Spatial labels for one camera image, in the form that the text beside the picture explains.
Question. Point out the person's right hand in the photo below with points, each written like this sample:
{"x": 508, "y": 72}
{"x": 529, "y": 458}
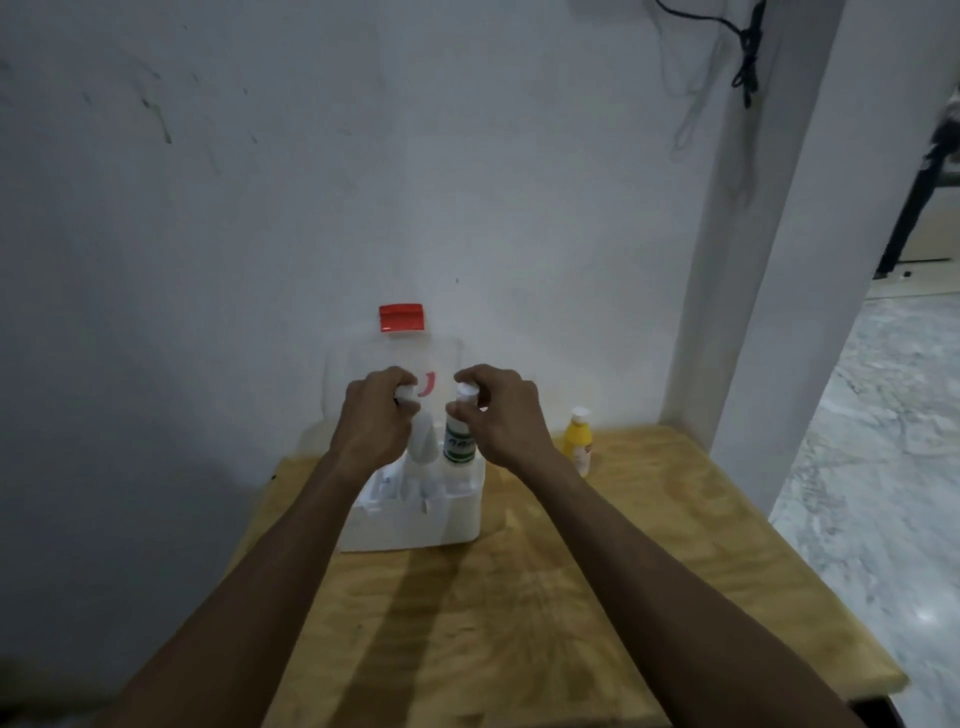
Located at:
{"x": 504, "y": 420}

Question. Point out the person's right fingers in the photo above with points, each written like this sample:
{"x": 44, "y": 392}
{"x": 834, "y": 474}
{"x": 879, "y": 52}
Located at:
{"x": 469, "y": 394}

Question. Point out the person's left fingers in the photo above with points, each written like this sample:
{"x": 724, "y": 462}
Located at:
{"x": 397, "y": 386}

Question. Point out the white bottle with green label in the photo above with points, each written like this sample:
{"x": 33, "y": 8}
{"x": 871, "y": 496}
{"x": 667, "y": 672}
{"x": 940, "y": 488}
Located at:
{"x": 459, "y": 442}

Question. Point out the small yellow bottle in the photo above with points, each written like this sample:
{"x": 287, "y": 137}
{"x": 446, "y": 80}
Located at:
{"x": 578, "y": 442}

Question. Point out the white foam box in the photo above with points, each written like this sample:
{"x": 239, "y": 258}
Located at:
{"x": 420, "y": 521}

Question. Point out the black stand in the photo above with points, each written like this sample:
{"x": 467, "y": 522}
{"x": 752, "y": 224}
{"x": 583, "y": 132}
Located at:
{"x": 922, "y": 187}

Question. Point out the person's left forearm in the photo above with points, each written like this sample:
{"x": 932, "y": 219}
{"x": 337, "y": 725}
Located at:
{"x": 247, "y": 600}

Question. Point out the person's right forearm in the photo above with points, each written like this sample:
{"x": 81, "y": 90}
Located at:
{"x": 675, "y": 600}

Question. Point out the plain white plastic bottle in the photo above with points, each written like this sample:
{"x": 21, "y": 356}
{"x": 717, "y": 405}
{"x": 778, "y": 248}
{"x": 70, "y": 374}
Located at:
{"x": 420, "y": 442}

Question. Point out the clear jug with red cap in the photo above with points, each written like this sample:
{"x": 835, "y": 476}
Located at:
{"x": 442, "y": 352}

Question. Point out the person's left hand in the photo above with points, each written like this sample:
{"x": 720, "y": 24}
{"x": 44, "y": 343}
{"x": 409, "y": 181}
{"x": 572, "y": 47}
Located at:
{"x": 373, "y": 427}

